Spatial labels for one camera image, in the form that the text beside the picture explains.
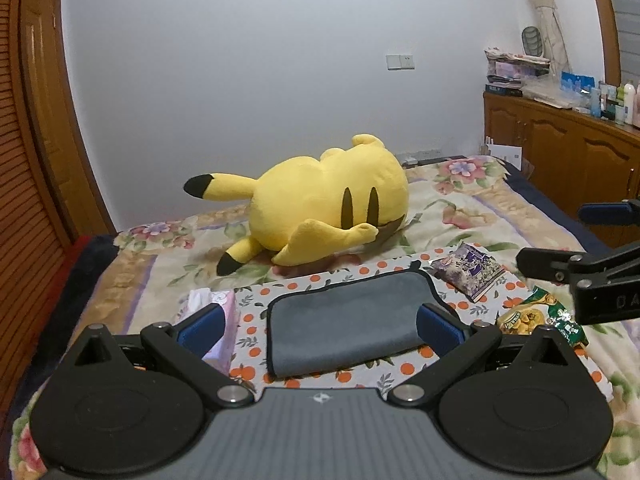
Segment white wall switch plate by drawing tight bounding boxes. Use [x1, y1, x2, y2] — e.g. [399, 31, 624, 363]
[385, 54, 416, 70]

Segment purple and grey towel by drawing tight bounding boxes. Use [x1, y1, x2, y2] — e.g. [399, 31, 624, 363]
[267, 261, 460, 378]

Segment yellow Pikachu plush toy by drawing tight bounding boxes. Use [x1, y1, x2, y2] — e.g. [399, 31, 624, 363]
[183, 133, 409, 275]

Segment purple snack packet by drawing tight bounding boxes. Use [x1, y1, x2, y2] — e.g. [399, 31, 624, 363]
[431, 243, 506, 302]

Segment bottles on cabinet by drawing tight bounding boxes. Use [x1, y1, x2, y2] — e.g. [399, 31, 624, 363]
[589, 80, 639, 128]

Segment green yellow snack bag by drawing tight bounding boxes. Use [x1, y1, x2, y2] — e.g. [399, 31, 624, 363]
[497, 286, 588, 348]

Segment floral bed blanket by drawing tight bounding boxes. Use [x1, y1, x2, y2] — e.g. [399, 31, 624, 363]
[6, 154, 640, 480]

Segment pink tissue box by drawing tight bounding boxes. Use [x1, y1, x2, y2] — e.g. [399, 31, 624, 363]
[172, 287, 239, 374]

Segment small grey desk fan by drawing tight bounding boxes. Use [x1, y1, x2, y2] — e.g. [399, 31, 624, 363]
[521, 26, 544, 58]

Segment stack of books and papers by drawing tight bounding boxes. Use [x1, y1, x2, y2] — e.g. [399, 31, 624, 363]
[485, 48, 550, 96]

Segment wooden louvered door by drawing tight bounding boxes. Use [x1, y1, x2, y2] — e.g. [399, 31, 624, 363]
[0, 0, 120, 421]

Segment wooden sideboard cabinet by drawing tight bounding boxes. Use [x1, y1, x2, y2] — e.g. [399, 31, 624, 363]
[484, 92, 639, 220]

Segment blue white box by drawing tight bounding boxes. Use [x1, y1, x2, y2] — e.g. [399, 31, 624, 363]
[560, 70, 596, 98]

